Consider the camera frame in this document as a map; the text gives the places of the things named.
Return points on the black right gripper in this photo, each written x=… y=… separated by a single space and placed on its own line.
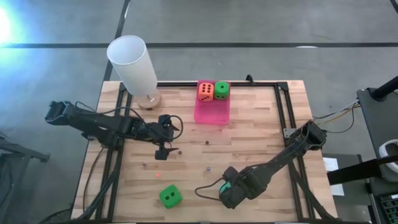
x=252 y=185

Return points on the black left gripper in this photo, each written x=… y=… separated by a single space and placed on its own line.
x=160 y=132

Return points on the teal foam die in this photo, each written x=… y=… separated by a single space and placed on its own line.
x=224 y=188

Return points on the orange foam die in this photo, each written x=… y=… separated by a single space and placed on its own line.
x=203 y=93

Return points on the green foam die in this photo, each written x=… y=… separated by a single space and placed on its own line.
x=219 y=93
x=166 y=202

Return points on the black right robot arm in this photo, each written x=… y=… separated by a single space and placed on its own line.
x=280 y=158

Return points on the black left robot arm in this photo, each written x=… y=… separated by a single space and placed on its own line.
x=93 y=123

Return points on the pink plastic bin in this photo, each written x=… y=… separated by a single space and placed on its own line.
x=211 y=113

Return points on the white shade table lamp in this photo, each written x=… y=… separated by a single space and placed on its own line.
x=132 y=65

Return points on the white paper sheet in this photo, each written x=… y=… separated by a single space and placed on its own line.
x=332 y=174

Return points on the black clamp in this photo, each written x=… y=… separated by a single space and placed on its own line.
x=249 y=79

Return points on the black metal stand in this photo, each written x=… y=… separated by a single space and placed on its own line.
x=18 y=152

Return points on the white round object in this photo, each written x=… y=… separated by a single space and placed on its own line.
x=388 y=149

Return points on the black pole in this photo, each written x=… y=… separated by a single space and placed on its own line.
x=385 y=88

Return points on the silver metal bracket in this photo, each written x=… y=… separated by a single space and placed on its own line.
x=289 y=132

